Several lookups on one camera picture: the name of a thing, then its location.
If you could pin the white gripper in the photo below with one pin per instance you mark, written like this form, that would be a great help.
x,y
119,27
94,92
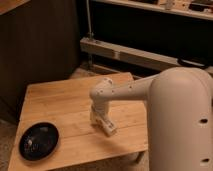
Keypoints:
x,y
95,114

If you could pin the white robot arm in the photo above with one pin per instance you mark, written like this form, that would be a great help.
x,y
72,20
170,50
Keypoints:
x,y
179,116

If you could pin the black ceramic bowl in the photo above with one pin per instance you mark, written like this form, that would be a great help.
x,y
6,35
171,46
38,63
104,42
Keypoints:
x,y
38,141

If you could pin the wooden table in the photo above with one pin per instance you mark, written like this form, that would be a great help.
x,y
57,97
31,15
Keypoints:
x,y
66,104

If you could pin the grey metal beam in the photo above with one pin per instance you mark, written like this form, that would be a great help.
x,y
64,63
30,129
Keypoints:
x,y
127,54

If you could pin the metal pole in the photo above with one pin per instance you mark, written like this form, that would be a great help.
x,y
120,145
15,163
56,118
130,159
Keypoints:
x,y
90,31

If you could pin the wooden shelf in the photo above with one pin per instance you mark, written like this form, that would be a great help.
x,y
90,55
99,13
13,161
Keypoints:
x,y
156,8

